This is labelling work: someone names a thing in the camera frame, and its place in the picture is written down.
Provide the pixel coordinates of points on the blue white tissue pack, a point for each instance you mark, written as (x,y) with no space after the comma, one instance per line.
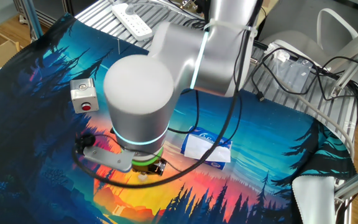
(205,149)

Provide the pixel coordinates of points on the grey red button box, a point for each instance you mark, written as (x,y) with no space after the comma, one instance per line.
(84,93)

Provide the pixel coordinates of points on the clear plastic bag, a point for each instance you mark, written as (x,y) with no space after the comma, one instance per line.
(291,76)

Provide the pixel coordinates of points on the aluminium frame post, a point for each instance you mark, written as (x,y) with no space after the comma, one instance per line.
(353,59)
(34,18)
(356,183)

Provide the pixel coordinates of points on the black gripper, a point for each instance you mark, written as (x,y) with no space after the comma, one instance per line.
(141,169)

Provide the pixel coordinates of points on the small white package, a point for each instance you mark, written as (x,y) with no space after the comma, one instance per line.
(278,54)

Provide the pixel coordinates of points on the colourful landscape print mat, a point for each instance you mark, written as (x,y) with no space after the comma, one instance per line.
(259,130)

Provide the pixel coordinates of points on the white power strip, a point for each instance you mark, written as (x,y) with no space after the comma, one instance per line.
(132,21)

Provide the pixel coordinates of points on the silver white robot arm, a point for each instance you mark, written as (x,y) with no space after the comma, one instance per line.
(138,93)

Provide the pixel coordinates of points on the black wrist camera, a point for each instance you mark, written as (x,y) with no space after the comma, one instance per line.
(85,143)

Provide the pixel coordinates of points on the silver camera mount bracket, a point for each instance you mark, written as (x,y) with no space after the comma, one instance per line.
(110,158)

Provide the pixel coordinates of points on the white grey office chair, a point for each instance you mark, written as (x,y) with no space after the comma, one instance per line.
(294,39)

